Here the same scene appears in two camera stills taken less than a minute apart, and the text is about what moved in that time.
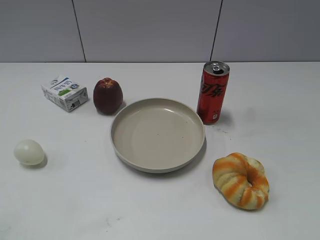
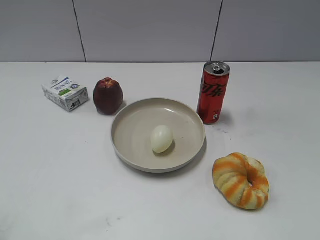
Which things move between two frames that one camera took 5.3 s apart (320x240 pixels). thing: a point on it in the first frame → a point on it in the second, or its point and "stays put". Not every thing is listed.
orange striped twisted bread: [241, 181] stays put
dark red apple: [108, 95] stays put
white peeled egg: [28, 152] → [161, 139]
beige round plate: [158, 135] stays put
